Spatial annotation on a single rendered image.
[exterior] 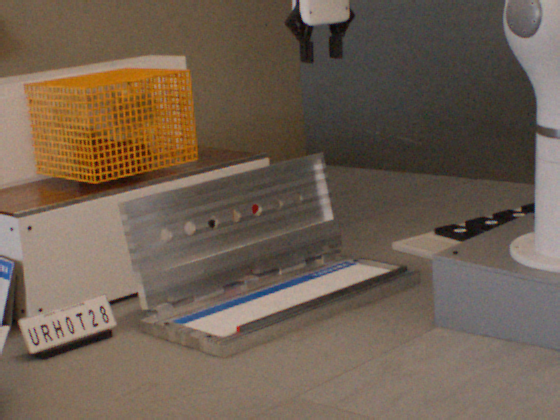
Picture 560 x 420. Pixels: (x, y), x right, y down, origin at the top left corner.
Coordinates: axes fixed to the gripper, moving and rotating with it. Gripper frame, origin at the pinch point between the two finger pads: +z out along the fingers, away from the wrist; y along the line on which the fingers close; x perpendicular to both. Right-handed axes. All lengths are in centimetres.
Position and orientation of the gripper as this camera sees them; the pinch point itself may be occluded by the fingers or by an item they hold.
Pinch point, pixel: (321, 51)
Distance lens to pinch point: 213.6
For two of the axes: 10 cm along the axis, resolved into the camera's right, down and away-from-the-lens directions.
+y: 8.1, -1.9, 5.5
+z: 0.4, 9.6, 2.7
